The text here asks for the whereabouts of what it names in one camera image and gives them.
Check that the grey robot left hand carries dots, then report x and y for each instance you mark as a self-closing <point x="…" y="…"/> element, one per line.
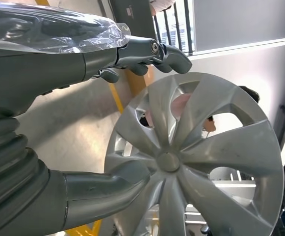
<point x="34" y="65"/>

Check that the steel top workbench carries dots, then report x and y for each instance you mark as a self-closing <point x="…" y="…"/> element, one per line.
<point x="71" y="130"/>

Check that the person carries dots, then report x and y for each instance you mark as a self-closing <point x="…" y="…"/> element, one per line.
<point x="182" y="104"/>
<point x="159" y="5"/>

